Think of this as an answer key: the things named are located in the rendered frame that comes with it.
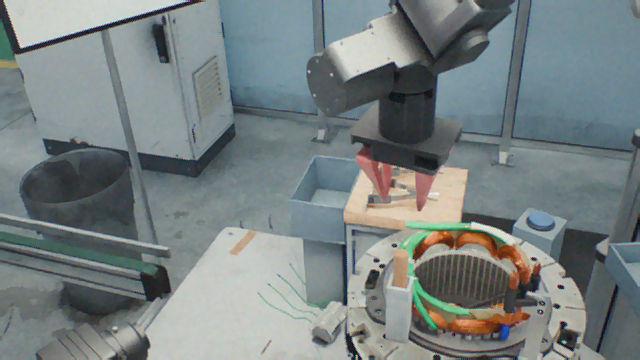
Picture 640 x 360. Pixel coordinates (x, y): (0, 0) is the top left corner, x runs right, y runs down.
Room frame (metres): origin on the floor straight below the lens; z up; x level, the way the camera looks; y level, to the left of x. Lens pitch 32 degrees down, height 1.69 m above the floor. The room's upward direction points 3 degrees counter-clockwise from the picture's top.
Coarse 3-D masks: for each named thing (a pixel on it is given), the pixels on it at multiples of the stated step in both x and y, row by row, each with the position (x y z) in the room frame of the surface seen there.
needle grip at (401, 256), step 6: (396, 252) 0.55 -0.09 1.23; (402, 252) 0.55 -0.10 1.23; (396, 258) 0.55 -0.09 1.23; (402, 258) 0.54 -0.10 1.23; (408, 258) 0.55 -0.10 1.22; (396, 264) 0.55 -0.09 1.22; (402, 264) 0.54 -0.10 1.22; (396, 270) 0.55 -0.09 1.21; (402, 270) 0.54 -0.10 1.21; (396, 276) 0.55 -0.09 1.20; (402, 276) 0.54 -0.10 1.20; (396, 282) 0.55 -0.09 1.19; (402, 282) 0.55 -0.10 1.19
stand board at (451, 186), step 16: (400, 176) 0.97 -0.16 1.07; (448, 176) 0.96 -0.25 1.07; (464, 176) 0.96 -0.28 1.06; (352, 192) 0.93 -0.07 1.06; (368, 192) 0.92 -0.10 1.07; (400, 192) 0.92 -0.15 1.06; (448, 192) 0.91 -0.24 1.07; (464, 192) 0.91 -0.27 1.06; (352, 208) 0.88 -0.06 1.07; (384, 208) 0.87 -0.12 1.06; (400, 208) 0.87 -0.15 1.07; (416, 208) 0.87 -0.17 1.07; (432, 208) 0.86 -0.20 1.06; (448, 208) 0.86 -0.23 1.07; (368, 224) 0.85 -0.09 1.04; (384, 224) 0.84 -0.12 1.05; (400, 224) 0.84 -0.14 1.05
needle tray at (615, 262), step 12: (612, 252) 0.73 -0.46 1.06; (624, 252) 0.74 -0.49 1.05; (636, 252) 0.74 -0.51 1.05; (612, 264) 0.72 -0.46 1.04; (624, 264) 0.69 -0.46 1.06; (636, 264) 0.73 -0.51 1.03; (612, 276) 0.71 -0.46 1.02; (624, 276) 0.68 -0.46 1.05; (636, 276) 0.71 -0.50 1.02; (624, 288) 0.67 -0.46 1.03; (636, 288) 0.65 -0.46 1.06; (636, 300) 0.64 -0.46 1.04; (636, 312) 0.63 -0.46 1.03; (624, 324) 0.67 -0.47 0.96; (636, 324) 0.64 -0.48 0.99; (624, 336) 0.66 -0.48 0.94; (636, 336) 0.63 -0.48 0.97; (624, 348) 0.65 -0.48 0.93; (636, 348) 0.62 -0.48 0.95
